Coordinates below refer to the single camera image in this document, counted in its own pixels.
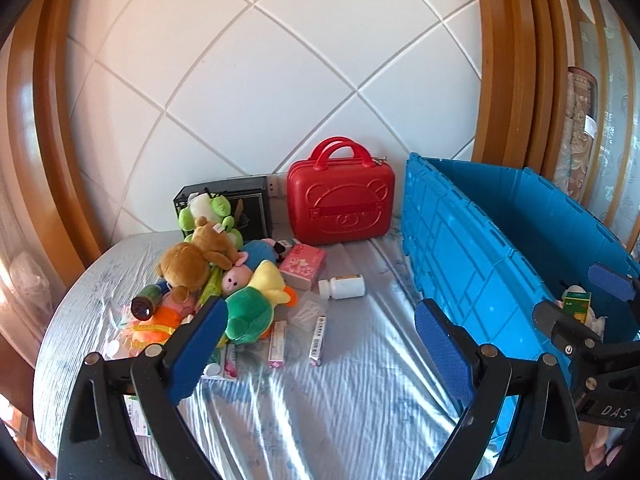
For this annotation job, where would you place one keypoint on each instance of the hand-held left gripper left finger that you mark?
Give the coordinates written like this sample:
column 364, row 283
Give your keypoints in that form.
column 200, row 350

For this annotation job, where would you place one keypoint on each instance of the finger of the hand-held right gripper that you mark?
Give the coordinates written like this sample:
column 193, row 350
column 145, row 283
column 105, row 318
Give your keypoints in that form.
column 555, row 320
column 610, row 280

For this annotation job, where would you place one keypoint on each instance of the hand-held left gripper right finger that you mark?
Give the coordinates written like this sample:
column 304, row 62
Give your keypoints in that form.
column 442, row 355

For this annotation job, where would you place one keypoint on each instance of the yellow and green duck plush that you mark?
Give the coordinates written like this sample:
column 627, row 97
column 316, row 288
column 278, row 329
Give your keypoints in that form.
column 247, row 315

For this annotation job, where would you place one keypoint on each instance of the blue plastic crate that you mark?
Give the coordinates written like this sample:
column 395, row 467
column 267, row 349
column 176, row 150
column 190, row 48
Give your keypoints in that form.
column 475, row 260

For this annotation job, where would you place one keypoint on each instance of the white medicine box with barcode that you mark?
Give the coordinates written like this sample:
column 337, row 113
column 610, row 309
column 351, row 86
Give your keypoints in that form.
column 317, row 340

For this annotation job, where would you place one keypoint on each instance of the cloth-covered desktop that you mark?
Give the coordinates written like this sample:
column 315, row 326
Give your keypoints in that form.
column 350, row 400

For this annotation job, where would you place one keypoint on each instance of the person's right hand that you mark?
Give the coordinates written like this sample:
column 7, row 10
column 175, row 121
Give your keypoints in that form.
column 598, row 452

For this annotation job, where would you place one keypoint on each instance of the green and yellow medicine box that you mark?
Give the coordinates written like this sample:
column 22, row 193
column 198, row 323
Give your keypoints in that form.
column 577, row 307

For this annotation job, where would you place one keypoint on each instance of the pink and green box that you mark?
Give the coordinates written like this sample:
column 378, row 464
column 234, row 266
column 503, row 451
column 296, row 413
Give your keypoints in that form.
column 230, row 362

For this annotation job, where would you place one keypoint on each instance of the orange pig plush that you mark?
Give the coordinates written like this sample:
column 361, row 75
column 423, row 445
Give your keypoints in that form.
column 165, row 317

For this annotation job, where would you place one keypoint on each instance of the green pod plush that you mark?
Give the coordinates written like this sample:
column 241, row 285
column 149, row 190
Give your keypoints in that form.
column 214, row 282

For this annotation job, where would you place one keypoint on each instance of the brown glass bottle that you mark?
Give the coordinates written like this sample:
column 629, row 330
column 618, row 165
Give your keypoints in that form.
column 142, row 306

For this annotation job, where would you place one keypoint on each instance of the pink medicine box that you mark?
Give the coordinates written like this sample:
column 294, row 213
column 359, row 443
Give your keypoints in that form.
column 276, row 345

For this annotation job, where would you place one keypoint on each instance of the small pink pig plush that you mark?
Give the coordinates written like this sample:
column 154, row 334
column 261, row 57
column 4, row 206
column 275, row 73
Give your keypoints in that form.
column 235, row 277

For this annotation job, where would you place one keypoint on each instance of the brown bear plush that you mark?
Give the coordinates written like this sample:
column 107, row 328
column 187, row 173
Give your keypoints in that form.
column 185, row 265

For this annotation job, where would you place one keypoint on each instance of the blue plush toy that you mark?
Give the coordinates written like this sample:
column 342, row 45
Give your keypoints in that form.
column 260, row 252

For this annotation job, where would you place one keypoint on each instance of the white bottle with yellow label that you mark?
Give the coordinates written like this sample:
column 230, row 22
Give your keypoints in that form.
column 345, row 288

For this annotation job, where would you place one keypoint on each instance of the pink tissue box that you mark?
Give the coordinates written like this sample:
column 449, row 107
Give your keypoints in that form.
column 300, row 267

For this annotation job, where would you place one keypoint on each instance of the small black and white box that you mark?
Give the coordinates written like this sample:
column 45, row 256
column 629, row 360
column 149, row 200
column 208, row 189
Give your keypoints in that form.
column 281, row 246

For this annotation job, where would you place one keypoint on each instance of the plastic-wrapped rolled carpet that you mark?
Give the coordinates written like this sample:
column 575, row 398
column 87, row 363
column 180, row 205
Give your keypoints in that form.
column 561, row 150

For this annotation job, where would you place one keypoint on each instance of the green frog plush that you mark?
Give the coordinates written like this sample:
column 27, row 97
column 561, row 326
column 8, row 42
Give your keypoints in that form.
column 200, row 207

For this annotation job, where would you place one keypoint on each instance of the patterned rolled carpet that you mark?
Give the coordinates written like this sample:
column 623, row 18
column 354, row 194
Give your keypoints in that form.
column 582, row 125

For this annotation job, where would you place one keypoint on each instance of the frosted glass door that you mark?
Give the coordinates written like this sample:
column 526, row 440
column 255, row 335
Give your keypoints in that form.
column 617, row 110

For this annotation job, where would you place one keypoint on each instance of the red hard-shell suitcase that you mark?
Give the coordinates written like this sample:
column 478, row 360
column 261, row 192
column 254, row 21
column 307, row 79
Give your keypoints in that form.
column 340, row 200

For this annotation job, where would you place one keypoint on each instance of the wooden door frame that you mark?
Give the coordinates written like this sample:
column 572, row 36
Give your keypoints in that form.
column 510, row 60

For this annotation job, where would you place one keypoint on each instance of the curved wooden frame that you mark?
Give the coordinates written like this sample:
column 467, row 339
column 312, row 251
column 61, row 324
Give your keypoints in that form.
column 55, row 110

